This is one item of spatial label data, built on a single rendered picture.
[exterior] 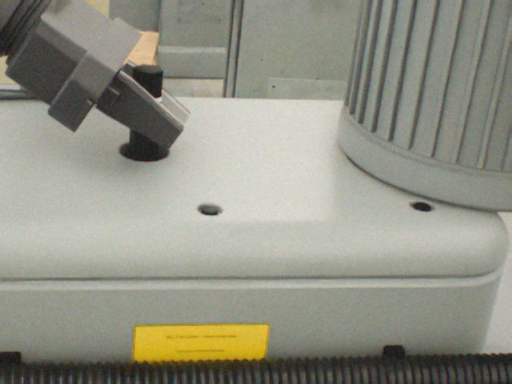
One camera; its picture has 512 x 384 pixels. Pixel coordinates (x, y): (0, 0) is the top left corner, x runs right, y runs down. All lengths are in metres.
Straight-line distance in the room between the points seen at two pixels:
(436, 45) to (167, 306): 0.25
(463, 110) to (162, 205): 0.21
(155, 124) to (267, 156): 0.09
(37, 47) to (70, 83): 0.04
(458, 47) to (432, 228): 0.12
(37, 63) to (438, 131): 0.27
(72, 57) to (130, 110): 0.06
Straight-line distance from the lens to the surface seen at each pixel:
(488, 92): 0.68
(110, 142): 0.74
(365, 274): 0.66
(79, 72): 0.66
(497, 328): 0.83
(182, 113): 0.72
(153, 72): 0.70
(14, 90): 0.81
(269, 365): 0.65
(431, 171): 0.70
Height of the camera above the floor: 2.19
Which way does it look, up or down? 26 degrees down
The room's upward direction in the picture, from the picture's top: 5 degrees clockwise
